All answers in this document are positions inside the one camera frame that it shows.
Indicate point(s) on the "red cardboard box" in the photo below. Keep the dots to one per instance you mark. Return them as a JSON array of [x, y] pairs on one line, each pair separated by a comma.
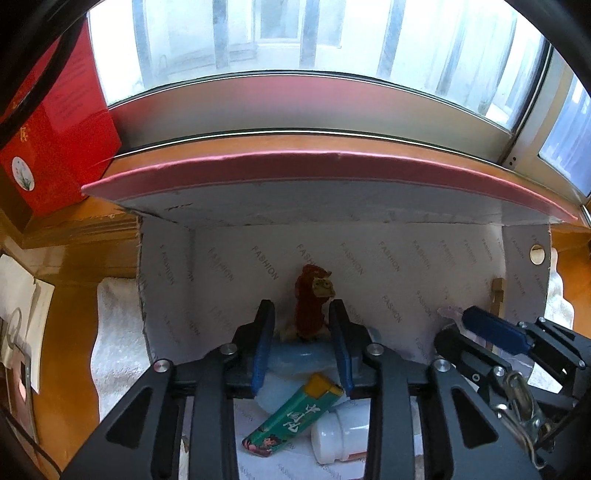
[[392, 277]]

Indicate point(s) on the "red toy figure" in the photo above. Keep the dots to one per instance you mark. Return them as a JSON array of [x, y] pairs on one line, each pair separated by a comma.
[[309, 309]]

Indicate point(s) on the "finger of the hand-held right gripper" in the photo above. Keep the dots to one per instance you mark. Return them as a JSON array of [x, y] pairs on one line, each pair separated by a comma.
[[461, 350], [494, 327]]

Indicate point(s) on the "dark flat device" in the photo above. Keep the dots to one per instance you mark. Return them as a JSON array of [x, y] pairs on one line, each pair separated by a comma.
[[21, 387]]

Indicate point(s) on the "pink tape dispenser shell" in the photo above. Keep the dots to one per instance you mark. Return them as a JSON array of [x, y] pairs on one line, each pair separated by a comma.
[[450, 314]]

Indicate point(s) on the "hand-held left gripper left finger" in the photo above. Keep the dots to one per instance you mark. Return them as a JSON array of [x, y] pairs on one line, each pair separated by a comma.
[[263, 346]]

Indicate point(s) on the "notched wooden piece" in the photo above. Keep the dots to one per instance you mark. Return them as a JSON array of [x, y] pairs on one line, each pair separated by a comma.
[[497, 295]]

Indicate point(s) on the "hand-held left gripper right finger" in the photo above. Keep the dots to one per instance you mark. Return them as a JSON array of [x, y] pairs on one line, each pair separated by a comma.
[[341, 355]]

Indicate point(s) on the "green printed lighter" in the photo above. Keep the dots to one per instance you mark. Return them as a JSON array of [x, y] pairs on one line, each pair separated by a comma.
[[286, 420]]

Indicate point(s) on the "red tea box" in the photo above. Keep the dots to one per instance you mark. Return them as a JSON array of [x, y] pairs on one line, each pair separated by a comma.
[[60, 152]]

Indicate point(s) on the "white pill bottle orange label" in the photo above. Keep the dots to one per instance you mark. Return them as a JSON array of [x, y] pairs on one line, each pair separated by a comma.
[[341, 431]]

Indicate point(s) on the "blue curved plastic pipe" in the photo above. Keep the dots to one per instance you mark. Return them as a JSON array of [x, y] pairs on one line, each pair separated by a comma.
[[300, 360]]

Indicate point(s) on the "white paper booklet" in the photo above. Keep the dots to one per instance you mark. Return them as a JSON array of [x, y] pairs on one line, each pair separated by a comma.
[[23, 286]]

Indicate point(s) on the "white towel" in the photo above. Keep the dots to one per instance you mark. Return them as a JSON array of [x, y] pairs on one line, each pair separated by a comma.
[[120, 337]]

